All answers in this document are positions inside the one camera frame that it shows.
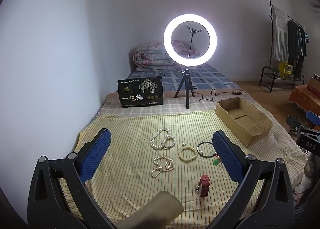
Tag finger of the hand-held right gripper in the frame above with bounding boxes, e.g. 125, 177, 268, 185
306, 111, 320, 126
286, 115, 309, 133

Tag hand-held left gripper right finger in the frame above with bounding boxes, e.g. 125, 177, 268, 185
212, 130, 295, 229

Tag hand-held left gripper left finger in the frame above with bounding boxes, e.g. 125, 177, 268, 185
27, 128, 118, 229

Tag cardboard box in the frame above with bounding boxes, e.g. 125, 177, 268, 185
215, 97, 273, 148

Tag cream bead bracelet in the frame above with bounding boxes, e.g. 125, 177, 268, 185
178, 146, 197, 162

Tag white pearl necklace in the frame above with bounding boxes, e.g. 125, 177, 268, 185
151, 157, 175, 177
151, 128, 176, 149

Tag orange box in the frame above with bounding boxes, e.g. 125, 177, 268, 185
287, 85, 320, 117

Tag stacked flat boxes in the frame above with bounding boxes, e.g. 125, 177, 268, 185
307, 74, 320, 92

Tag yellow striped cloth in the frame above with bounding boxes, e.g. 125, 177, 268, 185
61, 110, 308, 222

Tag yellow box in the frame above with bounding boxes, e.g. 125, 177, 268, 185
278, 62, 294, 79

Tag black metal clothes rack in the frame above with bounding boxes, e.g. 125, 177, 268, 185
259, 0, 307, 94

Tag beige plaid blanket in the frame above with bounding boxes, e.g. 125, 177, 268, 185
95, 91, 310, 189

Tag dark hanging clothes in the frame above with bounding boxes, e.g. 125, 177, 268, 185
287, 20, 307, 79

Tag black printed snack bag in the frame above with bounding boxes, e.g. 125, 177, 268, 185
117, 76, 164, 108

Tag black tripod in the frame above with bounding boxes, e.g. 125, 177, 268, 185
174, 68, 195, 109

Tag beige rounded object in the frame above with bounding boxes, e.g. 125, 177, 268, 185
117, 191, 184, 229

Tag blue patterned bed sheet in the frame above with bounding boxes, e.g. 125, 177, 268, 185
126, 63, 240, 92

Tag striped hanging towel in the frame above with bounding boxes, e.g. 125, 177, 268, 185
271, 5, 289, 61

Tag folded floral quilt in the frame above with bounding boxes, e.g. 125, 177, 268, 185
133, 41, 180, 71

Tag floral pillow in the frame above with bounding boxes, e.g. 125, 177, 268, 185
171, 40, 201, 57

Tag black phone holder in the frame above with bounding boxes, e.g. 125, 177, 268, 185
187, 24, 202, 57

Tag black power cable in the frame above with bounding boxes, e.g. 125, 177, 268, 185
194, 88, 248, 102

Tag white ring light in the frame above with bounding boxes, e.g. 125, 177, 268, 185
164, 13, 218, 65

